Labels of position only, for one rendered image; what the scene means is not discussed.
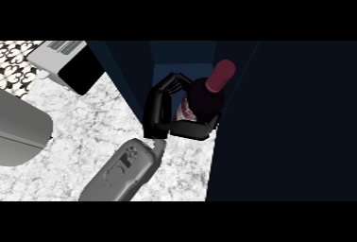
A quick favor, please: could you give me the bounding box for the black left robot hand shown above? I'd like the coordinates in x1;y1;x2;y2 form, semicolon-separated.
142;72;222;142

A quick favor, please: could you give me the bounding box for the dark wine bottle red cap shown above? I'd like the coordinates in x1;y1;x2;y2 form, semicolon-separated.
173;59;238;124

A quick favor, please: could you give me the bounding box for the dark blue cabinet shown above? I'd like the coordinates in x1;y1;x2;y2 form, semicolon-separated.
86;40;260;127

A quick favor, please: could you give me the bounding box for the dark blue cabinet door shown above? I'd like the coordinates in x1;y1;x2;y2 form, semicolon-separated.
206;40;357;202

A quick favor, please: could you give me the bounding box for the white appliance with black front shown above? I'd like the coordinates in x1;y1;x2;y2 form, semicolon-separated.
26;40;107;96

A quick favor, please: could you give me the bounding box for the grey rounded appliance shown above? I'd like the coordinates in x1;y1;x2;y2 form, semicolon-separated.
0;90;54;168

